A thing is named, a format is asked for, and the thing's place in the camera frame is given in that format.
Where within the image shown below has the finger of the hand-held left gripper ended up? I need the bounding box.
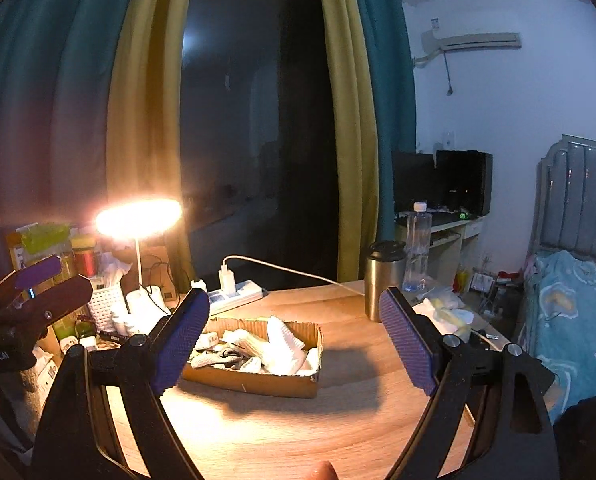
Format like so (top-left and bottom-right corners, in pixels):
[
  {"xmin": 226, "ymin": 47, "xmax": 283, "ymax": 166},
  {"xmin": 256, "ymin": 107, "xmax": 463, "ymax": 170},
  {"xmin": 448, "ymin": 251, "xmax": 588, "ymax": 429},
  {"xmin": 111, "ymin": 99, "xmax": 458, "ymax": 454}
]
[
  {"xmin": 8, "ymin": 275, "xmax": 95, "ymax": 341},
  {"xmin": 0, "ymin": 255, "xmax": 64, "ymax": 306}
]

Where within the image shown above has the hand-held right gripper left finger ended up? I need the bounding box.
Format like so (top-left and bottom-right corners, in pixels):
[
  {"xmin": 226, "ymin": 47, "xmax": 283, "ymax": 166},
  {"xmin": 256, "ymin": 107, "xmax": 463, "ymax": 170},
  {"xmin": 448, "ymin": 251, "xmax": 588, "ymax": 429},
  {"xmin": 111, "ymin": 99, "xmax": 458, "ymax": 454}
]
[{"xmin": 30, "ymin": 287, "xmax": 211, "ymax": 480}]

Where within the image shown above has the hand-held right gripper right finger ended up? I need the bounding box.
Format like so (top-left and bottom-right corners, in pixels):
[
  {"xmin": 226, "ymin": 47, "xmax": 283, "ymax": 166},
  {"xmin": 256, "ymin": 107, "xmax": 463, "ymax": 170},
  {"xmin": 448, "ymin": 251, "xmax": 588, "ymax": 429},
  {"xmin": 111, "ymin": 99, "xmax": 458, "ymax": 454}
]
[{"xmin": 378, "ymin": 286, "xmax": 561, "ymax": 480}]

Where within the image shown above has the cardboard box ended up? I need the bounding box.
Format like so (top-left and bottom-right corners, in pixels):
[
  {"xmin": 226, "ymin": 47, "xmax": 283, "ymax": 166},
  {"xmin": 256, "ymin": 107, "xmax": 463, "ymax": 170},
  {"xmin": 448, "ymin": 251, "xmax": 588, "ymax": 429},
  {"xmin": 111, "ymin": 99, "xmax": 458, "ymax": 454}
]
[{"xmin": 180, "ymin": 316, "xmax": 325, "ymax": 400}]

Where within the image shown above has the person's right hand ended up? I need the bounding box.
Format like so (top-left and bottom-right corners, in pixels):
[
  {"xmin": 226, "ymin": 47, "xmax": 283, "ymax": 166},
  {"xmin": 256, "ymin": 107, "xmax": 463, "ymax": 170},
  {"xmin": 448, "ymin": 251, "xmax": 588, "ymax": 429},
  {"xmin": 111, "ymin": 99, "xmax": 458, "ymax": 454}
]
[{"xmin": 298, "ymin": 461, "xmax": 339, "ymax": 480}]

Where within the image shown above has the green packet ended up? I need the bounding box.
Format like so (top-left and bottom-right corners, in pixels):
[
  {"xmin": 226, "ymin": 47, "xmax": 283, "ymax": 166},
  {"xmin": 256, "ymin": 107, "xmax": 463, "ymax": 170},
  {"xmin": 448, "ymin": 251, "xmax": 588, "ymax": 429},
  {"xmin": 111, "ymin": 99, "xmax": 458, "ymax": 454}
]
[{"xmin": 20, "ymin": 225, "xmax": 71, "ymax": 256}]

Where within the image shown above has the white woven basket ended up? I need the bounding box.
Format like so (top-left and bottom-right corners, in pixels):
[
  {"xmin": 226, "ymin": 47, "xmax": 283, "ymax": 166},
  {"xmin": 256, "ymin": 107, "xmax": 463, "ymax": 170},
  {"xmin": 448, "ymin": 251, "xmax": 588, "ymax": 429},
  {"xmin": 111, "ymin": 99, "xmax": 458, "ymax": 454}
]
[{"xmin": 87, "ymin": 285, "xmax": 124, "ymax": 333}]

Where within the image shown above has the white yellow cloth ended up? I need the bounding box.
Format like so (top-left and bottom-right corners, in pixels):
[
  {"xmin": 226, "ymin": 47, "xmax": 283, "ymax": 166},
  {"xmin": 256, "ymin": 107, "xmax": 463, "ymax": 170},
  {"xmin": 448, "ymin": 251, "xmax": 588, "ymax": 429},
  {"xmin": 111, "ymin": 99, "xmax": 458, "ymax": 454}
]
[{"xmin": 413, "ymin": 297, "xmax": 476, "ymax": 333}]

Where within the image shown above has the white charger cube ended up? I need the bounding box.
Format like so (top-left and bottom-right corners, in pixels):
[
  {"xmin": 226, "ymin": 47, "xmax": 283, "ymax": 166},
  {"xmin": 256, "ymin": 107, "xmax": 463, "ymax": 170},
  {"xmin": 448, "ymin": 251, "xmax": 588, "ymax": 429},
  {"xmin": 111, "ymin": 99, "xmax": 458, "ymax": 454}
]
[{"xmin": 58, "ymin": 335, "xmax": 84, "ymax": 358}]

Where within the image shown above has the white plastic bag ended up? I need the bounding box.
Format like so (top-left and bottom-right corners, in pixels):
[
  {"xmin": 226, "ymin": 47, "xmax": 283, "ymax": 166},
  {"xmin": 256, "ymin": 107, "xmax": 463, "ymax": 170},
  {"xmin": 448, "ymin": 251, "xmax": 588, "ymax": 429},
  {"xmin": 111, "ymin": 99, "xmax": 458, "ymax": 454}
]
[{"xmin": 98, "ymin": 255, "xmax": 131, "ymax": 291}]

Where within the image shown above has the steel tumbler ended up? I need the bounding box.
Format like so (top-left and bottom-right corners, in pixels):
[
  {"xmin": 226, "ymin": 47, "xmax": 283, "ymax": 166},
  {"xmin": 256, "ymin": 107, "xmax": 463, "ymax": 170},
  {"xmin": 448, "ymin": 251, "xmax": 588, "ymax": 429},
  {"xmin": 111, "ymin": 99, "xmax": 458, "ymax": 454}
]
[{"xmin": 365, "ymin": 240, "xmax": 407, "ymax": 323}]

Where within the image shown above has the white folded cloth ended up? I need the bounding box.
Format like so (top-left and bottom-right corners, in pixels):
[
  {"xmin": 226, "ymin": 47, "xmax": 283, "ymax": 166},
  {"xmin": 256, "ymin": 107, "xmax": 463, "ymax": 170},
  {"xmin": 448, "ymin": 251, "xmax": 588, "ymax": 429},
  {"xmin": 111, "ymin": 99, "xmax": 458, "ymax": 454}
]
[{"xmin": 228, "ymin": 330, "xmax": 269, "ymax": 361}]

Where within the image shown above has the white power strip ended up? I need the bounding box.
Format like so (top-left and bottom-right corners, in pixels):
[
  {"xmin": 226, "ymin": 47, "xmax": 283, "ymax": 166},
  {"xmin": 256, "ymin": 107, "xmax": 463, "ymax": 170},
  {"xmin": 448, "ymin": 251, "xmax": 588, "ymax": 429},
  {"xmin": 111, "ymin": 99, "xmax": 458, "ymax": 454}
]
[{"xmin": 205, "ymin": 280, "xmax": 265, "ymax": 313}]

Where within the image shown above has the clear water bottle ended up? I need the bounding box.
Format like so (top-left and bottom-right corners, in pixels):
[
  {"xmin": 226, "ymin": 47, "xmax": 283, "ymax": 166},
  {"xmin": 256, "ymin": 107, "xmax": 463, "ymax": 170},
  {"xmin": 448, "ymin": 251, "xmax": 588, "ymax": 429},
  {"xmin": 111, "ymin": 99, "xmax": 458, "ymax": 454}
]
[{"xmin": 402, "ymin": 201, "xmax": 433, "ymax": 293}]

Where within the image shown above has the white computer desk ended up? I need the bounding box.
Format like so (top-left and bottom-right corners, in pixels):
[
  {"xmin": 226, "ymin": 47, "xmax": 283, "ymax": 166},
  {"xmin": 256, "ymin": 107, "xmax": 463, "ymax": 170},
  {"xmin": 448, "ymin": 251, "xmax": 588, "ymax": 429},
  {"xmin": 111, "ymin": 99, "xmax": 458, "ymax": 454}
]
[{"xmin": 395, "ymin": 212, "xmax": 483, "ymax": 286}]

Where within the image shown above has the white textured towel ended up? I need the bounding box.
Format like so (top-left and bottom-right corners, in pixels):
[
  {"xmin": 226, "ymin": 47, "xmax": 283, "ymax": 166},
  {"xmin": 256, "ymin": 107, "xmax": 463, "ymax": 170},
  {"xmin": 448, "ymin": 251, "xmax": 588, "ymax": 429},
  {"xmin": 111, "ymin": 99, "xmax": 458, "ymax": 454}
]
[{"xmin": 265, "ymin": 316, "xmax": 306, "ymax": 375}]

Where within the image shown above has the white desk lamp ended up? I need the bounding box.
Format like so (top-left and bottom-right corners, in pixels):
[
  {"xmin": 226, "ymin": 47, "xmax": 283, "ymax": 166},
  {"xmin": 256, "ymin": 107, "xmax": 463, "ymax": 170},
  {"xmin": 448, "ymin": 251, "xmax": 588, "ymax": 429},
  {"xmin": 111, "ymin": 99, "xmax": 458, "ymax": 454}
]
[{"xmin": 95, "ymin": 199, "xmax": 183, "ymax": 333}]

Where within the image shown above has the black computer monitor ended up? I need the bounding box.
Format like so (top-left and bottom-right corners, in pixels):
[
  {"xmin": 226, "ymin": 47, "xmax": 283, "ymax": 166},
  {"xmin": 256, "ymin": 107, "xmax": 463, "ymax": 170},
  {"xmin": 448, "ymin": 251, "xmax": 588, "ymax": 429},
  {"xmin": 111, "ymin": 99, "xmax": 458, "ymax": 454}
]
[
  {"xmin": 392, "ymin": 151, "xmax": 436, "ymax": 213},
  {"xmin": 435, "ymin": 149, "xmax": 493, "ymax": 216}
]

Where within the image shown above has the blue printed blanket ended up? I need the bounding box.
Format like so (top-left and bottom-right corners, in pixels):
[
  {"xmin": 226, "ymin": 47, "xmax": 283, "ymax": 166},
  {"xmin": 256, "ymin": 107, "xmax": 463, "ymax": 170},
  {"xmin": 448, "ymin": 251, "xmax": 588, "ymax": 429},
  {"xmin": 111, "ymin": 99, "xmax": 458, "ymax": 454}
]
[{"xmin": 520, "ymin": 250, "xmax": 596, "ymax": 426}]

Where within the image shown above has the yellow curtain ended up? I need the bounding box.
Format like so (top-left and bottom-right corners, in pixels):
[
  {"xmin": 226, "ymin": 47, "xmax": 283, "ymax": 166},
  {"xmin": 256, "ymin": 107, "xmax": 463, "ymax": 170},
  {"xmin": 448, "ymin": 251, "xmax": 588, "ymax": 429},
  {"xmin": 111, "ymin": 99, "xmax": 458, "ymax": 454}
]
[
  {"xmin": 107, "ymin": 0, "xmax": 199, "ymax": 286},
  {"xmin": 312, "ymin": 0, "xmax": 379, "ymax": 283}
]

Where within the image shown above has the teal curtain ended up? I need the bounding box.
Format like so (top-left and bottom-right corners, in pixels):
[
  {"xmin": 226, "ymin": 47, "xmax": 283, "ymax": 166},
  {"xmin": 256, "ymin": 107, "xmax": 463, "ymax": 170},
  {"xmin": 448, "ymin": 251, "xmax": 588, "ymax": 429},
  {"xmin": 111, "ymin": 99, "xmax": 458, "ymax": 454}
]
[
  {"xmin": 0, "ymin": 0, "xmax": 144, "ymax": 241},
  {"xmin": 350, "ymin": 0, "xmax": 419, "ymax": 231}
]

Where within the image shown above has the person's dark clothing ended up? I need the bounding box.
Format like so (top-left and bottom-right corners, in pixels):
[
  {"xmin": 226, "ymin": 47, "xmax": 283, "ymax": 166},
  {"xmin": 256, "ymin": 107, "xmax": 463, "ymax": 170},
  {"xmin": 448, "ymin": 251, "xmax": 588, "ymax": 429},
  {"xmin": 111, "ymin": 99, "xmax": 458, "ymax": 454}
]
[{"xmin": 552, "ymin": 395, "xmax": 596, "ymax": 480}]

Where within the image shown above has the grey padded headboard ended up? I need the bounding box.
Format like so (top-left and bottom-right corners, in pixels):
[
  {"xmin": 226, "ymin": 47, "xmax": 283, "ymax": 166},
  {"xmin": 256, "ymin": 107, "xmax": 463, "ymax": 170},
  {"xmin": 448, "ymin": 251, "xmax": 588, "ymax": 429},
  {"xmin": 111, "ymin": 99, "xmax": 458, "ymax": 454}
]
[{"xmin": 528, "ymin": 134, "xmax": 596, "ymax": 266}]

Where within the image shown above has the white air conditioner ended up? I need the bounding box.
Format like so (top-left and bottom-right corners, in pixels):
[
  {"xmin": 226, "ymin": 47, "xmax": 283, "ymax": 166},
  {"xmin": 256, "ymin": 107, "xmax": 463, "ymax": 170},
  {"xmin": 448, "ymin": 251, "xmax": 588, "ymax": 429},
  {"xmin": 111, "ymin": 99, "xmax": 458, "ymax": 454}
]
[{"xmin": 412, "ymin": 32, "xmax": 522, "ymax": 67}]

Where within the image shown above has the white charging cable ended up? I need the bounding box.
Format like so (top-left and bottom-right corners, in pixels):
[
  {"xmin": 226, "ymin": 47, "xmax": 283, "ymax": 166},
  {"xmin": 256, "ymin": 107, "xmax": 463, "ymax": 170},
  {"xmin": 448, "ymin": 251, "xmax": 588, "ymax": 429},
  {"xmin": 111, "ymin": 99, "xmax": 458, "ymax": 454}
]
[{"xmin": 223, "ymin": 255, "xmax": 367, "ymax": 297}]

